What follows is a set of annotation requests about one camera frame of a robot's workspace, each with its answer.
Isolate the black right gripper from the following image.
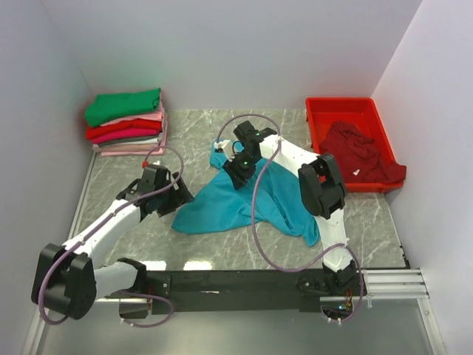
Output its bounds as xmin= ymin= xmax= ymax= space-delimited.
xmin=222 ymin=151 xmax=261 ymax=192

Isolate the teal t shirt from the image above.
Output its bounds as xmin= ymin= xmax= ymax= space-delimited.
xmin=171 ymin=149 xmax=319 ymax=246

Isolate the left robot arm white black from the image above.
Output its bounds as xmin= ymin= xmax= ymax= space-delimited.
xmin=31 ymin=163 xmax=194 ymax=320

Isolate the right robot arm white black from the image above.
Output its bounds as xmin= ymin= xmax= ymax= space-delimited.
xmin=214 ymin=121 xmax=357 ymax=296

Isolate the grey white folded t shirt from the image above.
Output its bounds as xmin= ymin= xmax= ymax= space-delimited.
xmin=92 ymin=133 xmax=163 ymax=147

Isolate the magenta folded t shirt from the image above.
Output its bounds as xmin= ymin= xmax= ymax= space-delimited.
xmin=90 ymin=128 xmax=161 ymax=144

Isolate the red plastic bin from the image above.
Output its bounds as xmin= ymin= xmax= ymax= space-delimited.
xmin=306 ymin=98 xmax=405 ymax=193

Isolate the red folded t shirt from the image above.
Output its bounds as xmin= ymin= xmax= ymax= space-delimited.
xmin=85 ymin=119 xmax=162 ymax=140

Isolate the dark red t shirt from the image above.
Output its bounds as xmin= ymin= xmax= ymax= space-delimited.
xmin=320 ymin=121 xmax=406 ymax=183

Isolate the green folded t shirt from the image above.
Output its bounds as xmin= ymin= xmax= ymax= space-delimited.
xmin=84 ymin=88 xmax=161 ymax=127

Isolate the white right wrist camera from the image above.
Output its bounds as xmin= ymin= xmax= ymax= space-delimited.
xmin=214 ymin=139 xmax=231 ymax=150

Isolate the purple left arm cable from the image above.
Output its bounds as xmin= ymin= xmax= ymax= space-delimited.
xmin=38 ymin=145 xmax=184 ymax=329

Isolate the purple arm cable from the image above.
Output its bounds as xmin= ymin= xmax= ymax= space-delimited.
xmin=217 ymin=114 xmax=367 ymax=323
xmin=38 ymin=145 xmax=184 ymax=329

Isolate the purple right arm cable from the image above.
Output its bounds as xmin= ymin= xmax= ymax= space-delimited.
xmin=217 ymin=114 xmax=367 ymax=323

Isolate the aluminium frame rail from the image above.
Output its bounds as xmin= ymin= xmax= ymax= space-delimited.
xmin=21 ymin=153 xmax=448 ymax=354

